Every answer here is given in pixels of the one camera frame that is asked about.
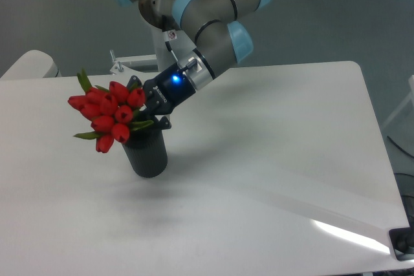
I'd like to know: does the dark grey ribbed vase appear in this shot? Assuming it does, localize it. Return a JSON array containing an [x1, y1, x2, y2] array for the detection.
[[122, 130, 168, 178]]

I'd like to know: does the white chair back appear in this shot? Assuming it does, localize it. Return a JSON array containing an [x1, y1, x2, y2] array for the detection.
[[1, 50, 62, 80]]

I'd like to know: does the red tulip bouquet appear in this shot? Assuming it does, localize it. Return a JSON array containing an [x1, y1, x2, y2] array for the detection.
[[67, 69, 147, 153]]

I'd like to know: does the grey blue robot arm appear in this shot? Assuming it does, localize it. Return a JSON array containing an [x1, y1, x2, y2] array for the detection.
[[117, 0, 271, 122]]

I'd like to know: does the black floor cable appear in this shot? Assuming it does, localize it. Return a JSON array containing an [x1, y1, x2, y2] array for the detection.
[[387, 134, 414, 157]]

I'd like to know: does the white furniture frame right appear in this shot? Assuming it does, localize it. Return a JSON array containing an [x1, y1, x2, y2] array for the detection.
[[380, 76, 413, 131]]

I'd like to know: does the black device at table edge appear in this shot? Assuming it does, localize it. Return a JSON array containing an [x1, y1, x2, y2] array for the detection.
[[389, 228, 413, 261]]

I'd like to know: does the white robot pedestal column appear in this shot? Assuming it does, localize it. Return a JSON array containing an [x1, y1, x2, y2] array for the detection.
[[151, 28, 195, 72]]

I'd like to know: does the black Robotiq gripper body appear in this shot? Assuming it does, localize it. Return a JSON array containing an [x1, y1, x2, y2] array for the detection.
[[143, 65, 196, 116]]

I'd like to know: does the white metal base frame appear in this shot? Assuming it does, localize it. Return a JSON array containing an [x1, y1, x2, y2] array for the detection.
[[109, 50, 158, 75]]

